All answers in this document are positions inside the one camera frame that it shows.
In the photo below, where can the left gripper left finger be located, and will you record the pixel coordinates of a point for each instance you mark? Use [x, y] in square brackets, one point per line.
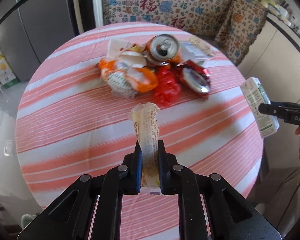
[90, 208]

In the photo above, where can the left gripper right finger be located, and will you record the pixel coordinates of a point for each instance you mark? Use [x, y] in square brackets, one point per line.
[209, 207]

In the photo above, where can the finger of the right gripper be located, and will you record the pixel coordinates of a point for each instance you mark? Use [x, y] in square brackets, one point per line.
[282, 104]
[269, 109]

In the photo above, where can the green white drink carton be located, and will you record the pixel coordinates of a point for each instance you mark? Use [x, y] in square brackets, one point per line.
[255, 95]

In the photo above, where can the crushed red soda can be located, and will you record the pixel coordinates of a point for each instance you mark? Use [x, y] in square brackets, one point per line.
[195, 77]

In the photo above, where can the clear plastic food box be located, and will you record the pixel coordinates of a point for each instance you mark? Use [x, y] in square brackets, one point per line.
[191, 52]

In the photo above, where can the red plastic bag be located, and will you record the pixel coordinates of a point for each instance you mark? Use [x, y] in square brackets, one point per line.
[168, 89]

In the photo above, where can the orange soda can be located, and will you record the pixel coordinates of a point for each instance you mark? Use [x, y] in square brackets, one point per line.
[162, 50]

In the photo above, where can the beige printed paper wrapper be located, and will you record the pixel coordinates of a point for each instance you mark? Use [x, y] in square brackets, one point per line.
[144, 119]

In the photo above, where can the orange white snack bag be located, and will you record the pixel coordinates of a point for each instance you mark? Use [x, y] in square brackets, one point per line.
[127, 74]

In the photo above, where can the white red paper cup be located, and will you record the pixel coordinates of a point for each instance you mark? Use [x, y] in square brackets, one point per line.
[118, 46]

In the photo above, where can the beige paper napkin pack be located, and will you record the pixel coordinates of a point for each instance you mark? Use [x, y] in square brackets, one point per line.
[202, 45]

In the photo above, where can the pink striped tablecloth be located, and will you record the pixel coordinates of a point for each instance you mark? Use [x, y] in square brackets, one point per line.
[124, 133]

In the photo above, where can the patterned fu character blanket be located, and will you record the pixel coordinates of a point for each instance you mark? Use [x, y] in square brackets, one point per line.
[231, 25]

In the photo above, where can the yellow green cardboard box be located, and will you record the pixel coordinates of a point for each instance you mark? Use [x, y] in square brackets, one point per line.
[7, 76]

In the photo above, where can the grey refrigerator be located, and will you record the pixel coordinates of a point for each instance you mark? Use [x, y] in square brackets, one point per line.
[31, 30]

